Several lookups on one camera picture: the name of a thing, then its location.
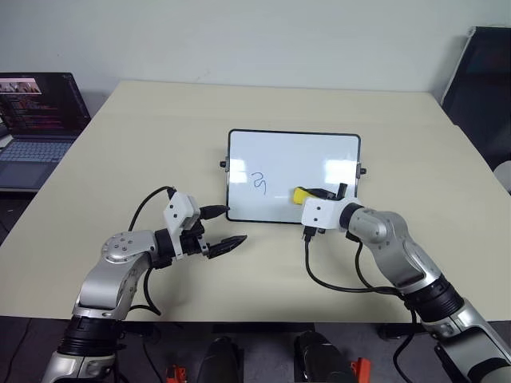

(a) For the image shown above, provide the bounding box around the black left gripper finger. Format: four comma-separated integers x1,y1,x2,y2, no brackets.
207,235,248,260
199,204,232,220

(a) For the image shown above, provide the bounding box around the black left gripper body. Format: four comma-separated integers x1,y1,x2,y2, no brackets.
180,221,212,257

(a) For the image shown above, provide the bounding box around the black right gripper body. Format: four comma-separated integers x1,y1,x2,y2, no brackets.
311,187,341,203

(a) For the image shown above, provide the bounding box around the yellow whiteboard eraser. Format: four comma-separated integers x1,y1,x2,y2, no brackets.
291,186,315,206

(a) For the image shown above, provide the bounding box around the black-framed small whiteboard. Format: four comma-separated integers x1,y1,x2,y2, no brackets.
219,128,368,225

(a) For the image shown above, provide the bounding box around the dark rounded shape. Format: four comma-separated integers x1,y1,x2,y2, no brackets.
200,336,245,383
294,330,353,383

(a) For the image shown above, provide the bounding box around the orange plastic part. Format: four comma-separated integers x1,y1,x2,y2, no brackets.
164,364,188,383
350,357,371,383

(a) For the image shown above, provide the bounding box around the grey rounded chair part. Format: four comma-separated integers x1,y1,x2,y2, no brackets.
493,159,511,185

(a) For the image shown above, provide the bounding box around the black monitor panel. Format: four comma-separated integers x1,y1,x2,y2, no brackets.
440,26,511,169

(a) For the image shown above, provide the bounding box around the grey open laptop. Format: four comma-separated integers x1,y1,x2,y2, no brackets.
0,72,93,193

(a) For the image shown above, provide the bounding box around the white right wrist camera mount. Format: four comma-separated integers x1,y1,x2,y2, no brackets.
299,197,351,232

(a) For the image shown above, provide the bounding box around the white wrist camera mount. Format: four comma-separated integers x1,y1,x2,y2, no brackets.
162,192,201,260
299,197,351,232

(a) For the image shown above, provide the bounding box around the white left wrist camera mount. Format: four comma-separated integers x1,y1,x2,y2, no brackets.
162,192,201,260

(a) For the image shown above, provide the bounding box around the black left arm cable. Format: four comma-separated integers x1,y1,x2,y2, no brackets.
129,184,177,317

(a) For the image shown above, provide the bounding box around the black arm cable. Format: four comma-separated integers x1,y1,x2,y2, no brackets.
300,226,405,295
129,184,177,317

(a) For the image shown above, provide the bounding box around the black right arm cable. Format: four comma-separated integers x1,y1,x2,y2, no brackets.
300,226,405,295

